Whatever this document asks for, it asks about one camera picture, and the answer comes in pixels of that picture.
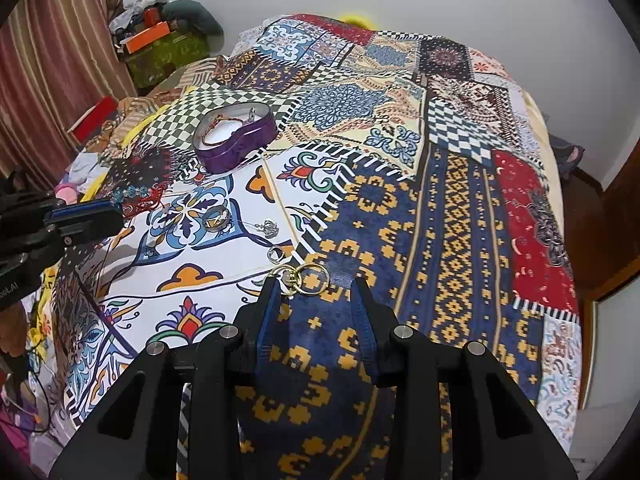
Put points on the dark green cushion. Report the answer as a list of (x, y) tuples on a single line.
[(192, 16)]

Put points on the orange box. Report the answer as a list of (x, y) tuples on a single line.
[(147, 36)]

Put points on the striped brown curtain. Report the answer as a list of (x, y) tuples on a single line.
[(45, 60)]

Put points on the silver oval clasp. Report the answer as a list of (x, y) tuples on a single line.
[(253, 112)]

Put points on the yellow cloth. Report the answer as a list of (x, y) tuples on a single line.
[(131, 132)]

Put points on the gold hoop earrings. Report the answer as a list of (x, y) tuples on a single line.
[(302, 276)]

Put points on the red flat box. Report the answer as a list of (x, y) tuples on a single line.
[(94, 117)]

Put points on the wooden door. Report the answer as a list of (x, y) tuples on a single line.
[(612, 230)]

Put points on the purple tin box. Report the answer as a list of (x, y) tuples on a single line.
[(235, 147)]

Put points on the white plastic bag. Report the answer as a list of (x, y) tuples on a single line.
[(131, 12)]

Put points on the yellow round object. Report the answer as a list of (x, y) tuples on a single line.
[(357, 18)]

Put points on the cream mattress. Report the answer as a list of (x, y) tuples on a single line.
[(547, 160)]

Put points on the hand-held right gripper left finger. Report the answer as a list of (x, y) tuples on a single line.
[(266, 321)]

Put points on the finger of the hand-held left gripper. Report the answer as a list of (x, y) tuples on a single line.
[(85, 222)]

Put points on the pink cloth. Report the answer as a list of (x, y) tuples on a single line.
[(66, 192)]

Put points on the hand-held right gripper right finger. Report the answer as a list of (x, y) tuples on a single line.
[(363, 331)]

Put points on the patchwork printed blanket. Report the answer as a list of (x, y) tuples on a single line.
[(400, 210)]

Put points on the grey blue cloth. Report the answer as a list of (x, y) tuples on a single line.
[(567, 152)]

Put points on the green patterned box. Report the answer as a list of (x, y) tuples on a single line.
[(165, 57)]

